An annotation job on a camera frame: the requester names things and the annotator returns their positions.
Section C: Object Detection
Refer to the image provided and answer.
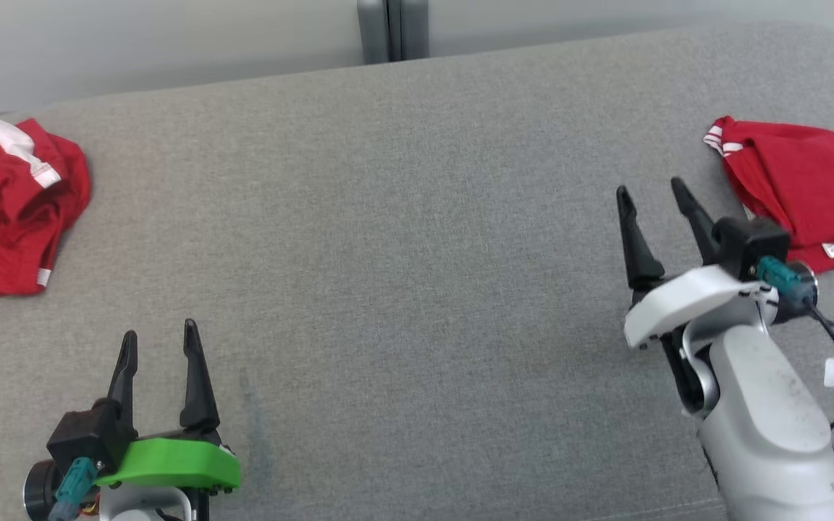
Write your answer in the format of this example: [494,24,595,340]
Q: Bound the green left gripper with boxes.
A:
[94,319,243,498]

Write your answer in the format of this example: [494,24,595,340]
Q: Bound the teal right camera connector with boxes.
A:
[755,255,817,306]

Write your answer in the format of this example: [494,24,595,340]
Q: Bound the red shorts with white stripe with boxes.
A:
[0,107,93,302]

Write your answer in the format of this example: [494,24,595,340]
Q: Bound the red Bulls 23 jersey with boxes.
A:
[703,116,834,275]

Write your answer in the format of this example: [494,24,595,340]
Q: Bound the teal camera connector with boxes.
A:
[755,255,817,306]
[47,456,100,521]

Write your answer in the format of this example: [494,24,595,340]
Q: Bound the grey door frame post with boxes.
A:
[356,0,431,65]

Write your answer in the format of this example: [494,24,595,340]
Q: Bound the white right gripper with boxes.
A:
[615,177,778,352]

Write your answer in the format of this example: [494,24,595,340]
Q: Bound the teal left camera connector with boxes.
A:
[47,456,100,521]

